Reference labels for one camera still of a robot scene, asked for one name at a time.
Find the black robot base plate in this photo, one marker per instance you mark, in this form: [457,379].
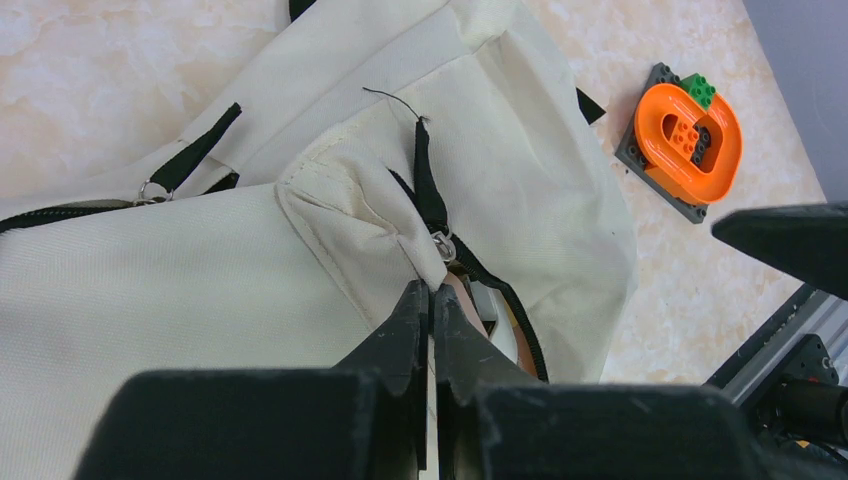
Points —
[789,378]

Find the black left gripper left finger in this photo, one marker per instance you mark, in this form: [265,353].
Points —
[363,418]

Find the green toy brick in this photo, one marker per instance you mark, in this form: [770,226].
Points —
[697,86]

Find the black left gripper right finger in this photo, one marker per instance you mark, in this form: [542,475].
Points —
[495,421]

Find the orange curved toy track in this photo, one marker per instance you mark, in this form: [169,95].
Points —
[693,153]

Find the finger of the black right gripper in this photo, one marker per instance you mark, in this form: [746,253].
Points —
[807,242]

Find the cream canvas backpack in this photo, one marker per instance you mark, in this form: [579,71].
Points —
[276,231]

